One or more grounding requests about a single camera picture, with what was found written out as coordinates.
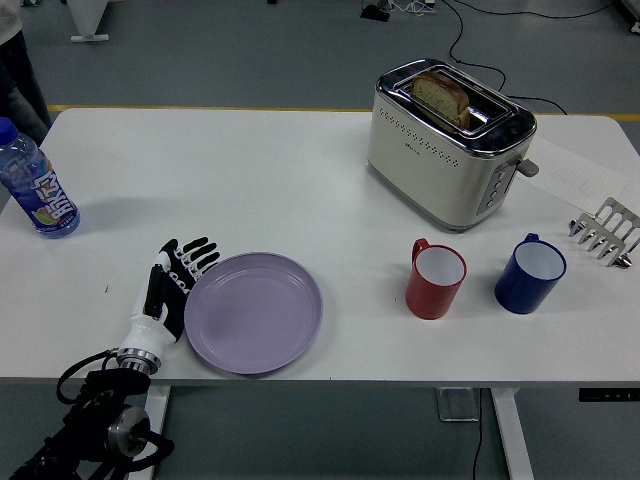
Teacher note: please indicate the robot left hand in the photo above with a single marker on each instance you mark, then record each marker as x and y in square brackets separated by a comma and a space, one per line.
[147, 335]

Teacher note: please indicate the purple round plate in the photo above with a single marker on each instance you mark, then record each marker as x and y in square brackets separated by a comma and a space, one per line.
[255, 315]

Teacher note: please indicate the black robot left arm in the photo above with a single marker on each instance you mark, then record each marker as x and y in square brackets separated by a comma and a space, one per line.
[95, 415]

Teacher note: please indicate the white table leg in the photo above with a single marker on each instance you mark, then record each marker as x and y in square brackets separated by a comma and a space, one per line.
[512, 435]
[162, 415]

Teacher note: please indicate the blue-capped drink bottle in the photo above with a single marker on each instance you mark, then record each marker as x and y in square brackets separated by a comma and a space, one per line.
[30, 170]

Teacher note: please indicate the red mug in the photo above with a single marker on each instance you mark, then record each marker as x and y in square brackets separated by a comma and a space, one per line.
[430, 295]

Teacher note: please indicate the person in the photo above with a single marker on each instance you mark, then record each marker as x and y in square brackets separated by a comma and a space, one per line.
[17, 80]

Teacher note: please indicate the white stand base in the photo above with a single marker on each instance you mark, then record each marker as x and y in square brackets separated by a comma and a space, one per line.
[87, 20]

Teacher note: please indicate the cream and chrome toaster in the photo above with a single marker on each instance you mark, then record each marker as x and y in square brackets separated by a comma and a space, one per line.
[430, 170]

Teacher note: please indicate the blue mug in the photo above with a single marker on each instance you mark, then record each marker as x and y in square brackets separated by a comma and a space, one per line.
[520, 290]

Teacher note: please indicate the brown bread slice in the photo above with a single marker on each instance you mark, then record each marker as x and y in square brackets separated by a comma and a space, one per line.
[440, 95]

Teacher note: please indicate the black floor device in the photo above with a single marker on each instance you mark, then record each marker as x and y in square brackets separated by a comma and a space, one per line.
[375, 13]

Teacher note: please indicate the white paper sheet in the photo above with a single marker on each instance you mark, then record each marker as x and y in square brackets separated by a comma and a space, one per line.
[575, 175]

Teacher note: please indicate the black table control panel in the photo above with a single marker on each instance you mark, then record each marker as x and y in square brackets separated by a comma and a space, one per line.
[610, 394]

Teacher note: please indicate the silver metal toast rack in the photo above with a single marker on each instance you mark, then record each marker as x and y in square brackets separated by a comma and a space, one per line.
[607, 232]

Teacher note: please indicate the clear plastic bracket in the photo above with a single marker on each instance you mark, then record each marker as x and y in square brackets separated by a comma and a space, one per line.
[457, 407]

